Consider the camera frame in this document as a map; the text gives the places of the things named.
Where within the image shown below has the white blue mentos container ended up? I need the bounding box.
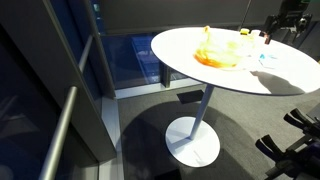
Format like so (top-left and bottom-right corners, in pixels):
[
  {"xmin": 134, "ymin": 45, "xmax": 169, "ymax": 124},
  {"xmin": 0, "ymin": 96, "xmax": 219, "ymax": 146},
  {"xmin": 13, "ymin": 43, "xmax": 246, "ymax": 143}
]
[{"xmin": 259, "ymin": 54, "xmax": 277, "ymax": 69}]

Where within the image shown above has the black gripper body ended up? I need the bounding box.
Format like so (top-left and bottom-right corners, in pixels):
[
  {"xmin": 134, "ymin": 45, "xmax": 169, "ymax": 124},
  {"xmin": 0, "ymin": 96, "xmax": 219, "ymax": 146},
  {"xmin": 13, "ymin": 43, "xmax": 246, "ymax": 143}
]
[{"xmin": 263, "ymin": 0, "xmax": 312, "ymax": 35}]

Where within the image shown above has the white round table top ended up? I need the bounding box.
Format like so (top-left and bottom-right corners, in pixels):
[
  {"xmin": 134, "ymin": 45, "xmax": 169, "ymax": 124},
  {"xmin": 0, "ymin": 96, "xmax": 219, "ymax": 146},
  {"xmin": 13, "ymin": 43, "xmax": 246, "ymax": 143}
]
[{"xmin": 151, "ymin": 27, "xmax": 320, "ymax": 95}]

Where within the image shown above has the white table pedestal base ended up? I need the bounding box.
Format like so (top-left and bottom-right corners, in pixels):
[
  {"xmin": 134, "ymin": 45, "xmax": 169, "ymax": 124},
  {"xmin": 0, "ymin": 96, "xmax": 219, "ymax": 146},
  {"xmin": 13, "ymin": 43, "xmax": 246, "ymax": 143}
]
[{"xmin": 165, "ymin": 85, "xmax": 220, "ymax": 168}]

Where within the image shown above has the silver metal handrail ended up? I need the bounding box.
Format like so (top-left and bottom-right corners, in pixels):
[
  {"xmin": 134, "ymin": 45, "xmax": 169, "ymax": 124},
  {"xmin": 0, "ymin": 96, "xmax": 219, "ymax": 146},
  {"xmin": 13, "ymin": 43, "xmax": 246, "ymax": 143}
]
[{"xmin": 38, "ymin": 34, "xmax": 94, "ymax": 180}]

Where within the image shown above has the black floor plate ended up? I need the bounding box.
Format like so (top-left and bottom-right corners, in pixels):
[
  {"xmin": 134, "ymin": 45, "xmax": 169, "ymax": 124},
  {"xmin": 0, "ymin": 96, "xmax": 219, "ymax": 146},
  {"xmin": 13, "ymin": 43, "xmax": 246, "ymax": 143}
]
[{"xmin": 177, "ymin": 90, "xmax": 204, "ymax": 104}]

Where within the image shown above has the orange plastic bag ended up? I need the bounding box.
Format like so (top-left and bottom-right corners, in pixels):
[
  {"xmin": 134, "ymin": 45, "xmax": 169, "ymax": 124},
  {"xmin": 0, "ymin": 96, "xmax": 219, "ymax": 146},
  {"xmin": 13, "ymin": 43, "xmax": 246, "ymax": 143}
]
[{"xmin": 193, "ymin": 26, "xmax": 253, "ymax": 69}]

